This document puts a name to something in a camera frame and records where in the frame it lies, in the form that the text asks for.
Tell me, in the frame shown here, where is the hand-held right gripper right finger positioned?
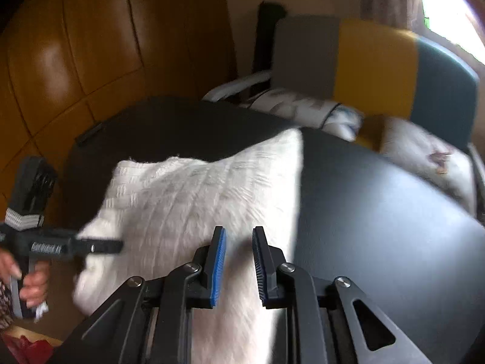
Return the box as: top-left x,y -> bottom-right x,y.
252,225 -> 433,364

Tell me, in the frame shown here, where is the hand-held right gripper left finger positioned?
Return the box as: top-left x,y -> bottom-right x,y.
49,225 -> 228,364

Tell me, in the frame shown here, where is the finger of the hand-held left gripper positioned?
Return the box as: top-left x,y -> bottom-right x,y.
76,237 -> 125,255

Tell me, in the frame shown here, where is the white knitted sweater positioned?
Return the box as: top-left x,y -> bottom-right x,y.
72,127 -> 306,364

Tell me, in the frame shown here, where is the person's left hand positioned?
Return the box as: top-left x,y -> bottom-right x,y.
0,251 -> 51,309

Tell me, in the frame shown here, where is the red garment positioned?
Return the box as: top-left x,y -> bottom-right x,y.
0,334 -> 54,364

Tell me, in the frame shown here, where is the black leather mat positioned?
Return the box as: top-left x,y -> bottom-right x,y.
62,95 -> 485,364

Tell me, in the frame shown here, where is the wooden wardrobe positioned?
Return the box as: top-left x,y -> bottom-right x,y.
0,0 -> 237,228

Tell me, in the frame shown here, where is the patterned white pillow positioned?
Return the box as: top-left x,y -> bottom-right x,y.
242,87 -> 364,143

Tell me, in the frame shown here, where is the deer print pillow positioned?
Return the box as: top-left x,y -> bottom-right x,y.
379,116 -> 476,217

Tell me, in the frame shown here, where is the black upright panel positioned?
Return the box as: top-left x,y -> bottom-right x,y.
252,2 -> 286,76

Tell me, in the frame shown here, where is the grey yellow teal headboard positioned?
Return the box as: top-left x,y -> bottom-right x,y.
271,15 -> 480,152

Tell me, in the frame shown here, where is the bright window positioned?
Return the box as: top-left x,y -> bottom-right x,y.
417,0 -> 485,65

